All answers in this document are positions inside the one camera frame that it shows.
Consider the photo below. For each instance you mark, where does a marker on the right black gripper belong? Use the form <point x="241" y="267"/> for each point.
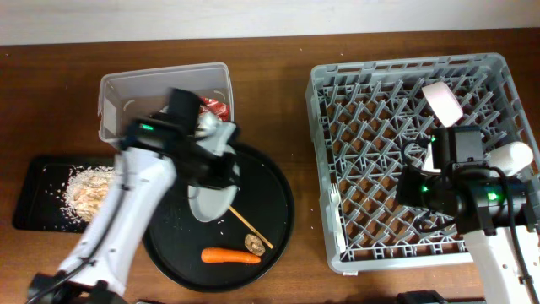
<point x="409" y="176"/>

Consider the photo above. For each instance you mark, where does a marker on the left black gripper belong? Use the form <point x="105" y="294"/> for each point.
<point x="210" y="174"/>

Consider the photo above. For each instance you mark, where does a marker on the grey bowl with food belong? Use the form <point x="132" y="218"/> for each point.
<point x="211" y="196"/>

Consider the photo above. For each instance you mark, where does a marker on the red snack wrapper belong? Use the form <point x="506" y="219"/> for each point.
<point x="218" y="108"/>

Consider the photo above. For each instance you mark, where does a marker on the wooden chopstick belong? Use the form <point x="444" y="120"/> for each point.
<point x="251" y="227"/>

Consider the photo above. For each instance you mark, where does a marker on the orange carrot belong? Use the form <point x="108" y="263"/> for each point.
<point x="222" y="255"/>

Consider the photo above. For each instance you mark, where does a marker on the white plastic fork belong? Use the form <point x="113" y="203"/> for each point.
<point x="338" y="230"/>

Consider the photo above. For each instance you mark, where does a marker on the brown shiitake mushroom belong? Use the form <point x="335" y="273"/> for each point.
<point x="254" y="245"/>

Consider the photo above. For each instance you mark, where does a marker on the pink small bowl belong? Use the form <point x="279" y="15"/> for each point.
<point x="443" y="103"/>

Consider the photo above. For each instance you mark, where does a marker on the white cup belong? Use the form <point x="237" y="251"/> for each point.
<point x="511" y="158"/>

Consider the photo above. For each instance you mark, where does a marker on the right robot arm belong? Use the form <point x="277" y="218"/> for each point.
<point x="493" y="211"/>

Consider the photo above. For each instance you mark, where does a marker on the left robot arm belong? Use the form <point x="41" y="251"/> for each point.
<point x="180" y="145"/>

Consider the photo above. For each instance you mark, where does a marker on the grey dishwasher rack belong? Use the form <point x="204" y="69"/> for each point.
<point x="362" y="113"/>

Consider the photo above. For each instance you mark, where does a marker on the round black tray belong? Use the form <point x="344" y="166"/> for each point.
<point x="175" y="239"/>

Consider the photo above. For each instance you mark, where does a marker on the clear plastic bin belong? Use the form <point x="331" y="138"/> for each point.
<point x="127" y="95"/>

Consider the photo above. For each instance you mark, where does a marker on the rice and peanut shells pile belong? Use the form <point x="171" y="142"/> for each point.
<point x="85" y="191"/>

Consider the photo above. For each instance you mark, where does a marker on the black rectangular tray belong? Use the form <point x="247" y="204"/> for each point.
<point x="41" y="204"/>

